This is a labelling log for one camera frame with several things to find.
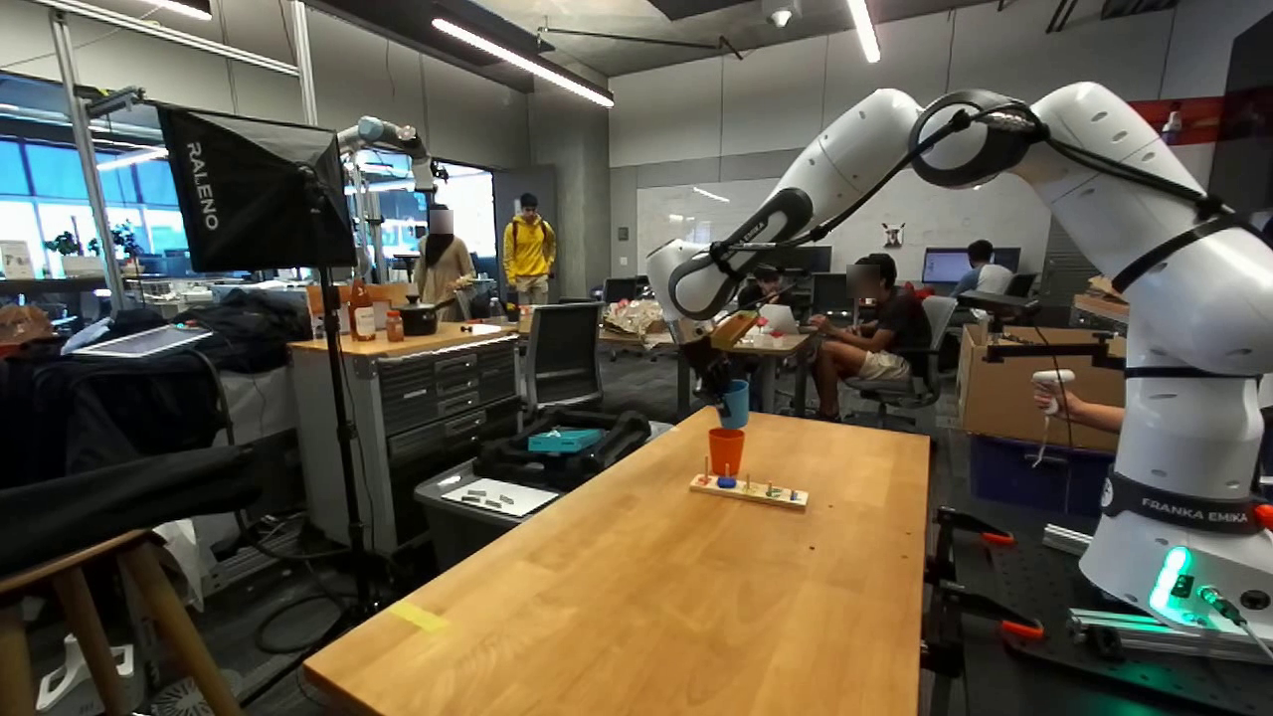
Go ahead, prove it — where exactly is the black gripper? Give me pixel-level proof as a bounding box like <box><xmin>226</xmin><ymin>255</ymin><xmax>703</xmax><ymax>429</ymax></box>
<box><xmin>679</xmin><ymin>315</ymin><xmax>748</xmax><ymax>386</ymax></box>

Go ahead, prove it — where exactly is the blue plastic cup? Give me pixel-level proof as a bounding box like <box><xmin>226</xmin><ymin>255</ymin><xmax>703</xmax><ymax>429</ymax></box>
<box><xmin>716</xmin><ymin>377</ymin><xmax>751</xmax><ymax>429</ymax></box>

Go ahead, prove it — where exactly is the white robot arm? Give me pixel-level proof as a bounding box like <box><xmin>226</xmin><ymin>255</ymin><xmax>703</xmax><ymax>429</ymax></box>
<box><xmin>650</xmin><ymin>81</ymin><xmax>1273</xmax><ymax>636</ymax></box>

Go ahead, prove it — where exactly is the orange plastic cup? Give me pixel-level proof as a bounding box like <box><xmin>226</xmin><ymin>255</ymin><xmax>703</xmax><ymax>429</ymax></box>
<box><xmin>707</xmin><ymin>429</ymin><xmax>745</xmax><ymax>491</ymax></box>

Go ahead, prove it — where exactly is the white flat strip board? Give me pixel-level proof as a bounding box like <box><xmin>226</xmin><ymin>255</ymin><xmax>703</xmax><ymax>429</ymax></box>
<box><xmin>690</xmin><ymin>475</ymin><xmax>813</xmax><ymax>508</ymax></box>

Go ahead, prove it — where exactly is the black office chair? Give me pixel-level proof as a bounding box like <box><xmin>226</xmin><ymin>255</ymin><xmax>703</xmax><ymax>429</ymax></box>
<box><xmin>531</xmin><ymin>304</ymin><xmax>600</xmax><ymax>409</ymax></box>

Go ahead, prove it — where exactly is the black bag with teal item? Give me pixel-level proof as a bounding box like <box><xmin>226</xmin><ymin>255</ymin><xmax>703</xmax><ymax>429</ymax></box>
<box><xmin>475</xmin><ymin>409</ymin><xmax>651</xmax><ymax>494</ymax></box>

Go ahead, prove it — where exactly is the seated person dark shirt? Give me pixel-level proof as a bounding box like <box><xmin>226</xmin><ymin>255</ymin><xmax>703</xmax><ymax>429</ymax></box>
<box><xmin>813</xmin><ymin>255</ymin><xmax>932</xmax><ymax>421</ymax></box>

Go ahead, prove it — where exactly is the person in yellow jacket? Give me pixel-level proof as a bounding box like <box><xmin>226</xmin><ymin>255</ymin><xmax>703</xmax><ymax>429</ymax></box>
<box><xmin>503</xmin><ymin>190</ymin><xmax>556</xmax><ymax>311</ymax></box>

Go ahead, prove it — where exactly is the cardboard box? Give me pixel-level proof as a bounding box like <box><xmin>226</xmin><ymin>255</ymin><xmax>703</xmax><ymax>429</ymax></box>
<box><xmin>959</xmin><ymin>324</ymin><xmax>1122</xmax><ymax>457</ymax></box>

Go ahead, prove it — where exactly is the person in beige coat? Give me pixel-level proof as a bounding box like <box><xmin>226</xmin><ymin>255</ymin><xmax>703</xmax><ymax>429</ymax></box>
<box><xmin>409</xmin><ymin>205</ymin><xmax>476</xmax><ymax>324</ymax></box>

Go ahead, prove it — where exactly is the background person white shirt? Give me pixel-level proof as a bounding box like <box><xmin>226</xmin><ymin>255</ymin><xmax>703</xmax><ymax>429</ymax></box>
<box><xmin>959</xmin><ymin>240</ymin><xmax>1013</xmax><ymax>293</ymax></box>

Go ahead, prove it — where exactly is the grey plastic case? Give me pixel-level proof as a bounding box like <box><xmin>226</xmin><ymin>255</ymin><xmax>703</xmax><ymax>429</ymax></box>
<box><xmin>415</xmin><ymin>462</ymin><xmax>556</xmax><ymax>569</ymax></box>

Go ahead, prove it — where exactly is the grey drawer cabinet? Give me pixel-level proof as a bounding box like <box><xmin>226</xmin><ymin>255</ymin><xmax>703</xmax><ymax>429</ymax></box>
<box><xmin>292</xmin><ymin>324</ymin><xmax>523</xmax><ymax>556</ymax></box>

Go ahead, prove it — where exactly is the blue storage bin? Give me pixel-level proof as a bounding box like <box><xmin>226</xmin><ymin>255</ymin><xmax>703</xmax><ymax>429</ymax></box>
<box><xmin>971</xmin><ymin>439</ymin><xmax>1111</xmax><ymax>516</ymax></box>

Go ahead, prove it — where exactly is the yellow tape piece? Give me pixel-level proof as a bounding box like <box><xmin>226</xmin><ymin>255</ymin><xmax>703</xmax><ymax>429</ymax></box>
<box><xmin>391</xmin><ymin>601</ymin><xmax>447</xmax><ymax>633</ymax></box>

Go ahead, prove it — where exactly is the black softbox light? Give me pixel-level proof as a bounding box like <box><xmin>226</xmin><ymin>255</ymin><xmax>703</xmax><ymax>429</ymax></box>
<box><xmin>157</xmin><ymin>104</ymin><xmax>353</xmax><ymax>270</ymax></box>

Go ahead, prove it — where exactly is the wooden stool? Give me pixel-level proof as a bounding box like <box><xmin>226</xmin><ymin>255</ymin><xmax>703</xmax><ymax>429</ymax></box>
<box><xmin>0</xmin><ymin>527</ymin><xmax>250</xmax><ymax>716</ymax></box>

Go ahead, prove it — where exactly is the orange handled clamp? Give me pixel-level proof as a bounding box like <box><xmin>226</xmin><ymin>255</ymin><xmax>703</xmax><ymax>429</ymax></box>
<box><xmin>922</xmin><ymin>506</ymin><xmax>1049</xmax><ymax>681</ymax></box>

